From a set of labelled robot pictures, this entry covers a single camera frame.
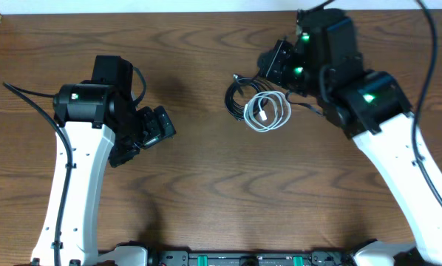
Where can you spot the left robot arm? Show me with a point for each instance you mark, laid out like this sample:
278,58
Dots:
98,124

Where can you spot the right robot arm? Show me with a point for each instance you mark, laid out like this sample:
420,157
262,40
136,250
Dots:
373,111

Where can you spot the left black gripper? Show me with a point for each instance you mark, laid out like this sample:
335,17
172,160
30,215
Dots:
157,131

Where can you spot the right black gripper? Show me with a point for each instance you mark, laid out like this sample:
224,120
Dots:
280,56

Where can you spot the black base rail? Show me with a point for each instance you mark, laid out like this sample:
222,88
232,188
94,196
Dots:
186,258

